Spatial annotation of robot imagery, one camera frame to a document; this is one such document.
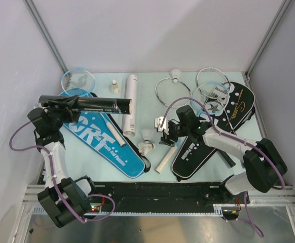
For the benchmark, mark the right aluminium frame post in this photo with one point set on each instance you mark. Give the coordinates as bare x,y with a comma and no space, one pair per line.
278,18

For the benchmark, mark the light blue racket left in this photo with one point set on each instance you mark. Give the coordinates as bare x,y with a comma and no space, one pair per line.
78,81

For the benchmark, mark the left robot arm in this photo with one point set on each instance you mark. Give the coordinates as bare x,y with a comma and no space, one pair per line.
63,198

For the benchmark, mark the left aluminium frame post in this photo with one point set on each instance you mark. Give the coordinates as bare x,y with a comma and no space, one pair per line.
39,22

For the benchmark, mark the shuttlecock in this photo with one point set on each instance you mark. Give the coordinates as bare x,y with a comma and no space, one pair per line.
115,88
147,134
144,148
175,73

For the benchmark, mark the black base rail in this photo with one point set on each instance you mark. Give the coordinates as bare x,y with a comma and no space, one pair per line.
146,197

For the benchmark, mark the black shuttlecock tube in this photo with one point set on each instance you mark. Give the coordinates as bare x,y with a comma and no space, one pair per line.
95,104

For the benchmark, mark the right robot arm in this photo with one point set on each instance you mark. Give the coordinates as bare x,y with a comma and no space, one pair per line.
263,164

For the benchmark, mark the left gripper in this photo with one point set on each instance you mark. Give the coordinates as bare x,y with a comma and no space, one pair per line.
65,108

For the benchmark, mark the light blue racket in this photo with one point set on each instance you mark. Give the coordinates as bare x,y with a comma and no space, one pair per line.
78,81
200,111

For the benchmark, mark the white shuttlecock tube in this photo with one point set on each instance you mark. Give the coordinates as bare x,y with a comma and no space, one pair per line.
129,121

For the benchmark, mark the white racket right rear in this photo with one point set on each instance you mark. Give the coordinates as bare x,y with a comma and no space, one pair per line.
211,74

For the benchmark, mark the light blue racket right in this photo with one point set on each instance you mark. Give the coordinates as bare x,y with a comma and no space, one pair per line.
200,111

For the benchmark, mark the aluminium frame post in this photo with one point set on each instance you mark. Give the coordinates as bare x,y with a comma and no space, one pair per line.
39,22
278,18

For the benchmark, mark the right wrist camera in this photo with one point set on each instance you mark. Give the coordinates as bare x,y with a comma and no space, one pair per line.
161,124

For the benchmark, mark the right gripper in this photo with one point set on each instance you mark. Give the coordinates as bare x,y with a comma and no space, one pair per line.
165,139

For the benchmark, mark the black racket cover front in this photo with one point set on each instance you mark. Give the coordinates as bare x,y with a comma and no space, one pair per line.
191,157

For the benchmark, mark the white racket centre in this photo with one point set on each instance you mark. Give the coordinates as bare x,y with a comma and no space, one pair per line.
170,89

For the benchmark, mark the light green table mat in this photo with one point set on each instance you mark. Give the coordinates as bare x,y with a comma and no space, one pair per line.
81,160

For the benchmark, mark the black racket cover gold script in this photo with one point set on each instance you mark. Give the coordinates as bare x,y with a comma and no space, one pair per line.
239,109

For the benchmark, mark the white racket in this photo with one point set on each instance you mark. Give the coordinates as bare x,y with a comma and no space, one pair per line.
170,89
211,74

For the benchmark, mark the blue racket cover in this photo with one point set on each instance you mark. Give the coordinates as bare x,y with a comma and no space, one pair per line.
100,133

